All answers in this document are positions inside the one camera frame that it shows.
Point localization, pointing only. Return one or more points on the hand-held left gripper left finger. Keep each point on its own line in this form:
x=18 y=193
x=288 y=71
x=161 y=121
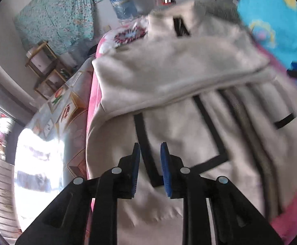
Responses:
x=135 y=163

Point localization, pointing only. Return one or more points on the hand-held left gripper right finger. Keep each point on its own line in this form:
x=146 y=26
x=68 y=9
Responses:
x=165 y=168

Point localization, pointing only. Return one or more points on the cream zip jacket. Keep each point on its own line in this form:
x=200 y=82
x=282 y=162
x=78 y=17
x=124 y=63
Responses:
x=189 y=63

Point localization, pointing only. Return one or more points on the blue cartoon pillow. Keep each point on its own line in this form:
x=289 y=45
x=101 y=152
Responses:
x=273 y=12

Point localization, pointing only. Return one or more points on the patterned bed sheet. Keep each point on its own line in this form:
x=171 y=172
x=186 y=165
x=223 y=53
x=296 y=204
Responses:
x=69 y=99

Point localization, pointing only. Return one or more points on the wooden chair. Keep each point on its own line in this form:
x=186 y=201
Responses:
x=49 y=77

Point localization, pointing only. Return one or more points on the grey curtain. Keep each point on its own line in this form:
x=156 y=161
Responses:
x=0 y=81

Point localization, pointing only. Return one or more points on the blue water jug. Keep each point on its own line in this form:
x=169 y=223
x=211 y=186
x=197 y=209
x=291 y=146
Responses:
x=124 y=3

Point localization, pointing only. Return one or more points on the teal floral hanging cloth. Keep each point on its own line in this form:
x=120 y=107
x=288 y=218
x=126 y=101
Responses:
x=56 y=12

